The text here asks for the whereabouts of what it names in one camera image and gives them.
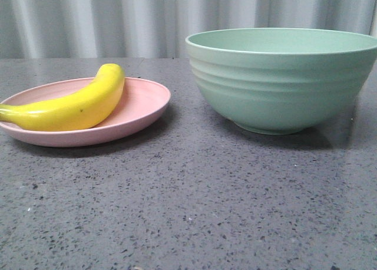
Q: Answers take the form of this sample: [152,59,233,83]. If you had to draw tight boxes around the yellow banana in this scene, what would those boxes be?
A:
[1,64,125,131]

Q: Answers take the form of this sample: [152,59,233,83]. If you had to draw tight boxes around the pink plate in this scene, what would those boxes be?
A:
[1,77,171,147]

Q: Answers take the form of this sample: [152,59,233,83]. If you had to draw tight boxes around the green ribbed bowl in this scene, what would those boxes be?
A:
[186,28,376,134]

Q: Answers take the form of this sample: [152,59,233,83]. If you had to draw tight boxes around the white pleated curtain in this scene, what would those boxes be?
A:
[1,0,376,58]

